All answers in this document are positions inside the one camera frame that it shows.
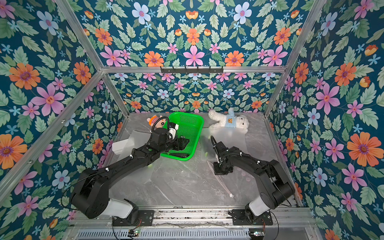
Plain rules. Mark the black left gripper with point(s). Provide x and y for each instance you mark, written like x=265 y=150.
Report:
x=181 y=146

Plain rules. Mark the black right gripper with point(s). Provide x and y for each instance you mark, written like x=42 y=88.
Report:
x=218 y=169

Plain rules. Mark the green plastic basket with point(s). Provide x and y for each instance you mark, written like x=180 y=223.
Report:
x=190 y=127

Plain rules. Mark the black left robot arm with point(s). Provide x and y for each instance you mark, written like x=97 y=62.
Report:
x=91 y=192

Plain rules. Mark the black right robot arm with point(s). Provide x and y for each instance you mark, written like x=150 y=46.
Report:
x=273 y=183

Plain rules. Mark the clear zip-top bag pink zipper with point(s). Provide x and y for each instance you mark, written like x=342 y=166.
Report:
x=219 y=179

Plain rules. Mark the cartoon doll head toy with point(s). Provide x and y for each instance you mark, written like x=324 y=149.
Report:
x=157 y=121

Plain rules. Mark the white teddy bear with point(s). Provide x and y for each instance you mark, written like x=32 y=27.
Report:
x=230 y=120

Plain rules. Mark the white plastic box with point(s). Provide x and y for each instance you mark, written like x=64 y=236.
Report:
x=118 y=147

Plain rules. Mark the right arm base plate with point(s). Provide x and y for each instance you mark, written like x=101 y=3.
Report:
x=238 y=217

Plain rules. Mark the black hook rail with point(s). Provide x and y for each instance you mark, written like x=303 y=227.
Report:
x=191 y=70

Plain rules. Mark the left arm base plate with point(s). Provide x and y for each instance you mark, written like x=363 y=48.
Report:
x=142 y=218

